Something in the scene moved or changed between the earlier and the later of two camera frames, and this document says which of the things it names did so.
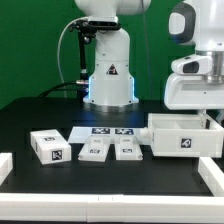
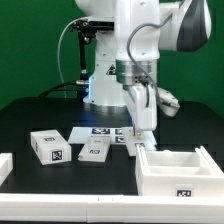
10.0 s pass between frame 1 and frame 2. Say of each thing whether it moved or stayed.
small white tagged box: stayed
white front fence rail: stayed
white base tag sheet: stayed
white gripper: moved
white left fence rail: stayed
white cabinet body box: moved
